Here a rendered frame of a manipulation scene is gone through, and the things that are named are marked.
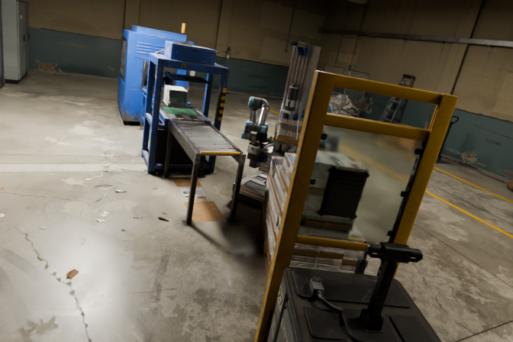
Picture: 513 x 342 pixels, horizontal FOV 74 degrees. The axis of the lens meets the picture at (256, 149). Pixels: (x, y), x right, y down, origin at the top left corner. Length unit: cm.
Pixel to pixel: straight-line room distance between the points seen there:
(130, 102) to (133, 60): 78
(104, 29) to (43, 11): 157
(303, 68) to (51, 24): 905
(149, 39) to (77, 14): 531
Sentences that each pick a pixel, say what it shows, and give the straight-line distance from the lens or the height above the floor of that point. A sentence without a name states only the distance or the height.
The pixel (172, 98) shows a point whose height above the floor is 93.
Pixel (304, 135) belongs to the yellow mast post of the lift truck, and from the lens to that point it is 176.
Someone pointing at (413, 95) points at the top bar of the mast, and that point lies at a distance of 193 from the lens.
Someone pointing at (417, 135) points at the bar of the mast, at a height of 162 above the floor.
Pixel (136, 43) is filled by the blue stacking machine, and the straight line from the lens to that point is 679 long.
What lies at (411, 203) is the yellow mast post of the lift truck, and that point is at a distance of 212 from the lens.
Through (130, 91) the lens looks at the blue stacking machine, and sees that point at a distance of 689.
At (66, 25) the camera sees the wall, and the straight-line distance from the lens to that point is 1190.
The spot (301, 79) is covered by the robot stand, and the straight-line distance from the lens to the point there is 408.
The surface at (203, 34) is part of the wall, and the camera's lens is 1241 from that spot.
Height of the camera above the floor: 192
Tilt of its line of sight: 17 degrees down
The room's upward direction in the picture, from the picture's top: 11 degrees clockwise
